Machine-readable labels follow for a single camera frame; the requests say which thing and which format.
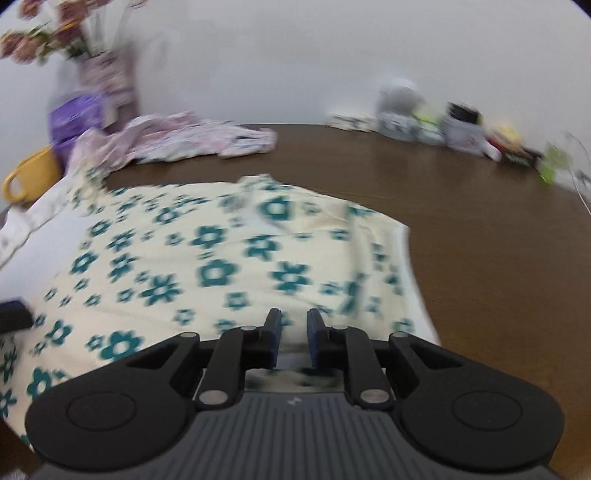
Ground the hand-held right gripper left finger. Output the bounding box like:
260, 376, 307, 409
115, 308, 282, 411

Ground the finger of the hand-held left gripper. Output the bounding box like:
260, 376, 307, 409
0, 300, 32, 334

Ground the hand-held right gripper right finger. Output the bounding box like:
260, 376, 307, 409
307, 308, 474, 411

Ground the cream green floral garment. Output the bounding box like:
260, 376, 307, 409
0, 173, 443, 455

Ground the yellow mug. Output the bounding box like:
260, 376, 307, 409
2, 145, 64, 204

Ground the purple tissue pack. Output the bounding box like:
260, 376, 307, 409
47, 90, 110, 145
52, 136, 77, 164

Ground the pink floral garment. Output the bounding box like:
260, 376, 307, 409
69, 110, 279, 171

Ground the white astronaut speaker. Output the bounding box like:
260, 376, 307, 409
375, 77, 420, 140

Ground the grey tin box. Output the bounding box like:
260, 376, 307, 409
440, 117, 486, 154

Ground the pink fuzzy vase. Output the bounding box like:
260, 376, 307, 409
79, 50, 140, 126

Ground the black charger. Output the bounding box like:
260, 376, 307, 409
445, 102, 482, 125

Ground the dried rose bouquet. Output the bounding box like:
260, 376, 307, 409
0, 0, 148, 64

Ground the dark brown box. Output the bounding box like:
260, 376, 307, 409
501, 147, 544, 169

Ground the pale yellow notepad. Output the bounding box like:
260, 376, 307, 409
490, 124, 526, 149

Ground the green spray bottle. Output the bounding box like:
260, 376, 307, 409
538, 142, 572, 186

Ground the white charging cable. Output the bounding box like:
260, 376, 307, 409
564, 131, 591, 209

